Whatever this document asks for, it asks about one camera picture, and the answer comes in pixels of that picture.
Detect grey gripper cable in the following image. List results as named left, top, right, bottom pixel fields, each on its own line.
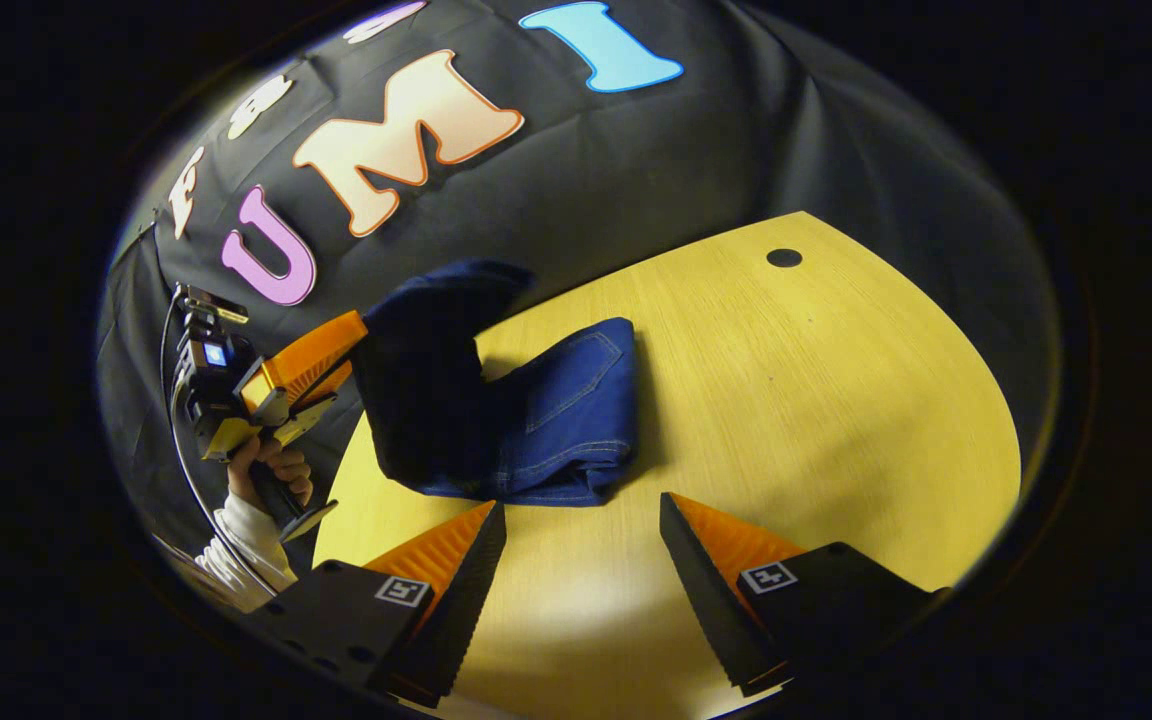
left=161, top=295, right=282, bottom=599

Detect black backdrop cloth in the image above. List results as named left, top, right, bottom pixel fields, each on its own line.
left=96, top=0, right=1062, bottom=591

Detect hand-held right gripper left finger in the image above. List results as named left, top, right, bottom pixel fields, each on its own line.
left=246, top=500, right=507, bottom=709

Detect blue denim jeans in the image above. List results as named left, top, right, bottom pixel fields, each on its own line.
left=351, top=258, right=637, bottom=508

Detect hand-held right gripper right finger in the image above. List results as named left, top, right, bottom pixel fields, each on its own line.
left=659, top=492, right=947, bottom=699

